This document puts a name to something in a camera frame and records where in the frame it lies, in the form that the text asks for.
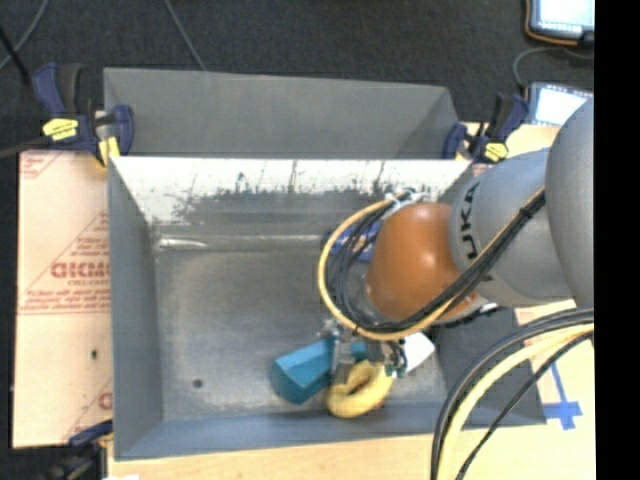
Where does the teal blue block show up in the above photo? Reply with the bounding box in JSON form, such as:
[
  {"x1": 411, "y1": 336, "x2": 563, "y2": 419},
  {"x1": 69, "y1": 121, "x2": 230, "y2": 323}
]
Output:
[{"x1": 270, "y1": 336, "x2": 369, "y2": 405}]

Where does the dark blue object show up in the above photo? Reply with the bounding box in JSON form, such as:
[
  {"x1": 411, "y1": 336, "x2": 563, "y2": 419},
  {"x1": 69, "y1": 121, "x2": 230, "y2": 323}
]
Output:
[{"x1": 331, "y1": 221, "x2": 383, "y2": 261}]

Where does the grey metal bin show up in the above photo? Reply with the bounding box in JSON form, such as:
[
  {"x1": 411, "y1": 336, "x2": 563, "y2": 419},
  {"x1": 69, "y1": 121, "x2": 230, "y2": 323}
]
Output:
[{"x1": 102, "y1": 66, "x2": 547, "y2": 462}]

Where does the brown cardboard board, red print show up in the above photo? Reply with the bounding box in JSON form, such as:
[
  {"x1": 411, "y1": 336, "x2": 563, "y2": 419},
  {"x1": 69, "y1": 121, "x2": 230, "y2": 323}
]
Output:
[{"x1": 10, "y1": 149, "x2": 115, "y2": 450}]

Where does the yellow ring toy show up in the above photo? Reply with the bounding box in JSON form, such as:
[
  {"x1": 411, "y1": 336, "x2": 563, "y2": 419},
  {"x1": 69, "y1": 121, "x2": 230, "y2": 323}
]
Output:
[{"x1": 325, "y1": 359, "x2": 394, "y2": 419}]

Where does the black cylinder on white bracket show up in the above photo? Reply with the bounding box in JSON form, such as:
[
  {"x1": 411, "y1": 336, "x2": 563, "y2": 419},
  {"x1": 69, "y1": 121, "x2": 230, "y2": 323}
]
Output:
[{"x1": 388, "y1": 332, "x2": 437, "y2": 375}]

